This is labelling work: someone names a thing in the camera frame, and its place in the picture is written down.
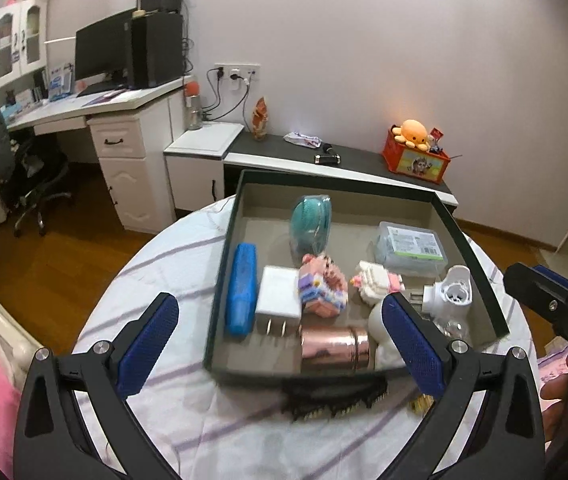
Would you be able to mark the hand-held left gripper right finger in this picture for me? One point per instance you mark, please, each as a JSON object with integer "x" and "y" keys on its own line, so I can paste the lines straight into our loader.
{"x": 413, "y": 347}

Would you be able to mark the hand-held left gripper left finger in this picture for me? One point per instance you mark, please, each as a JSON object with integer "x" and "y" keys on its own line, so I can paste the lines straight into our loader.
{"x": 149, "y": 345}

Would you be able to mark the white handheld plastic device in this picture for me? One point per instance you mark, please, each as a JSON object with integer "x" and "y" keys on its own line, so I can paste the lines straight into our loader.
{"x": 381, "y": 332}

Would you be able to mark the white cat block figure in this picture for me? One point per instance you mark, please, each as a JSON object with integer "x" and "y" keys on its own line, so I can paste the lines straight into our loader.
{"x": 376, "y": 282}

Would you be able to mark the rose gold metal cylinder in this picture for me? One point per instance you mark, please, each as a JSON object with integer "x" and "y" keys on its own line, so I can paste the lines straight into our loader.
{"x": 334, "y": 350}

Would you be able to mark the clear plastic box green label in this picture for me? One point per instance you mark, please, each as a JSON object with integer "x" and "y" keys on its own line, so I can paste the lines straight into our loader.
{"x": 411, "y": 250}

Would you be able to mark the blue rectangular case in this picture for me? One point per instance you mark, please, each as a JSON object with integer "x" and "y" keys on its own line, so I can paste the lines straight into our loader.
{"x": 241, "y": 290}

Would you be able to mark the pink purple block house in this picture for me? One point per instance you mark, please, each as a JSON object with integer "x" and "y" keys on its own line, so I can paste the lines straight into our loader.
{"x": 321, "y": 285}

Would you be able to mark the black storage box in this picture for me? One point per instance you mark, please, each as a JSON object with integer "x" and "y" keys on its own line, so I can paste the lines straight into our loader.
{"x": 264, "y": 240}

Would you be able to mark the teal container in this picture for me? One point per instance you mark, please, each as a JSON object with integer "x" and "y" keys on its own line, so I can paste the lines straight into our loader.
{"x": 311, "y": 227}

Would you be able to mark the person's right hand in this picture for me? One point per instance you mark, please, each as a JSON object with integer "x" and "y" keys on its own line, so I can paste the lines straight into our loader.
{"x": 556, "y": 390}

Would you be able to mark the pink printed cloth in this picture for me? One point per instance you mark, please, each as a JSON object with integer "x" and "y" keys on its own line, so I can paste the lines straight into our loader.
{"x": 553, "y": 362}

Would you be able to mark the small gold hair clip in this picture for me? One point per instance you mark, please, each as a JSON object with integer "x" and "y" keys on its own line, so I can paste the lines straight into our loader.
{"x": 421, "y": 405}

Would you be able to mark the white plug-in night light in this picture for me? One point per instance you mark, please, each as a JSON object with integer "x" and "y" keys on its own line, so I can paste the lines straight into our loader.
{"x": 453, "y": 290}

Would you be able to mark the red printed storage box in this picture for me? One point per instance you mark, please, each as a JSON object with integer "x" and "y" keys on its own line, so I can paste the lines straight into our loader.
{"x": 416, "y": 162}

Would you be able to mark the white desk with drawers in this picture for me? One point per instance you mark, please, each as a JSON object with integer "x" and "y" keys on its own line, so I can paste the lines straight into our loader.
{"x": 129, "y": 155}

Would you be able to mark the white-top low cabinet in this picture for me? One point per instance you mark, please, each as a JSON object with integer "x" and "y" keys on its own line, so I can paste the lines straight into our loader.
{"x": 199, "y": 160}

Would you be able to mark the dark-top low side table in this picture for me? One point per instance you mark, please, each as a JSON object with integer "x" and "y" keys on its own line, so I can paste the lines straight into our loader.
{"x": 363, "y": 160}

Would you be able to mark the orange octopus plush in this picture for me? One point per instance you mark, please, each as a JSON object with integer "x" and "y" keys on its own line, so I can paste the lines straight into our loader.
{"x": 413, "y": 134}

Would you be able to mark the black office chair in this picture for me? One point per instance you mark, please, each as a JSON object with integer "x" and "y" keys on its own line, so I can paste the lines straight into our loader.
{"x": 39, "y": 175}

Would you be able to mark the small black device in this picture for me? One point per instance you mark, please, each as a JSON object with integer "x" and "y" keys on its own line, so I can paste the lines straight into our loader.
{"x": 328, "y": 159}

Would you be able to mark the small printed cloth pouch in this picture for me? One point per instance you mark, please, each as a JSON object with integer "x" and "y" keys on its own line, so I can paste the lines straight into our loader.
{"x": 304, "y": 139}

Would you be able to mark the bottle with orange cap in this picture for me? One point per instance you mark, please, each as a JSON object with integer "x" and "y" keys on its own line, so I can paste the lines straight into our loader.
{"x": 194, "y": 107}

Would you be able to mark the brown orange doll figurine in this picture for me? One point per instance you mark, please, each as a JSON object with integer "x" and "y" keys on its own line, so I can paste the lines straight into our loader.
{"x": 260, "y": 119}

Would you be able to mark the blue white box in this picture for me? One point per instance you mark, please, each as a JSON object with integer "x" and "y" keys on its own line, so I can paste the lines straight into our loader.
{"x": 60, "y": 82}

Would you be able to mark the black computer tower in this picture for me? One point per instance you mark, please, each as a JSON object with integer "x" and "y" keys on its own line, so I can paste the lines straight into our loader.
{"x": 156, "y": 50}

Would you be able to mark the black computer monitor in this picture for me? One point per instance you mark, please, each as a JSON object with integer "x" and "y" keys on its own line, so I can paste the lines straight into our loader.
{"x": 101, "y": 50}

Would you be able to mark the white glass-door cabinet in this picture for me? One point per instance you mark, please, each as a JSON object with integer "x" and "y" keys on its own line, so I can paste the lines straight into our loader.
{"x": 19, "y": 42}

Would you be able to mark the white wall charger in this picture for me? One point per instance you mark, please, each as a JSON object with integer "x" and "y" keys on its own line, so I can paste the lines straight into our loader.
{"x": 278, "y": 295}

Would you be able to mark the white wall power outlet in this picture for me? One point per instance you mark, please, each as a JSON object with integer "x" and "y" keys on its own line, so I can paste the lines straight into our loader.
{"x": 236, "y": 72}

